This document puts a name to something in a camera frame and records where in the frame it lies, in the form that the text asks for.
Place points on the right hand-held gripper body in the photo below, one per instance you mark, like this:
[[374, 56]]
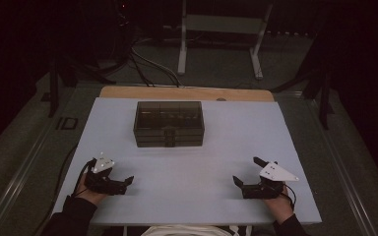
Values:
[[264, 190]]

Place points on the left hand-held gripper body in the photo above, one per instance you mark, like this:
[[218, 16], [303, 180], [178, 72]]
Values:
[[101, 184]]

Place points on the dark transparent drawer box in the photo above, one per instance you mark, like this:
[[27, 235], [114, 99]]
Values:
[[169, 124]]

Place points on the person's left hand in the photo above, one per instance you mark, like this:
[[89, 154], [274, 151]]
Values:
[[92, 197]]

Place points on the person's right hand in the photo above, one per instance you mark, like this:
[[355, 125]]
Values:
[[279, 208]]

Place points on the pale blue table cover sheet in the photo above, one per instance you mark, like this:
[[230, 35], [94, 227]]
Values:
[[236, 137]]

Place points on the person's white shirt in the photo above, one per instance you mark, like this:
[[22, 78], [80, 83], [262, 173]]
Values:
[[183, 232]]

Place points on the black metal stand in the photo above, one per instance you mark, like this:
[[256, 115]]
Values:
[[324, 105], [53, 95]]

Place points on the dark equipment stack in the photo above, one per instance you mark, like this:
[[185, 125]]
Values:
[[118, 32]]

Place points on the metal floor rail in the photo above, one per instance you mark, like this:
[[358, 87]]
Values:
[[343, 170], [23, 170]]

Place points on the white metal stand frame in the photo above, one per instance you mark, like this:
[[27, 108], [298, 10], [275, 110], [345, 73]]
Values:
[[182, 49]]

